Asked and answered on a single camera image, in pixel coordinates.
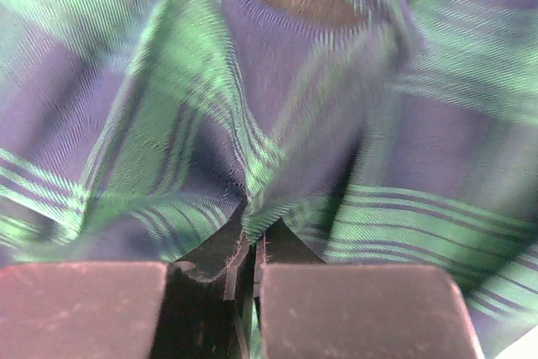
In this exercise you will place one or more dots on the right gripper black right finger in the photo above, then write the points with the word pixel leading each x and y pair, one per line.
pixel 308 308

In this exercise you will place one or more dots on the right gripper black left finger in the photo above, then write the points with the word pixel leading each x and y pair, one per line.
pixel 196 307

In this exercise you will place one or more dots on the green plaid skirt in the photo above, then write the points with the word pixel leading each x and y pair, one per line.
pixel 380 131

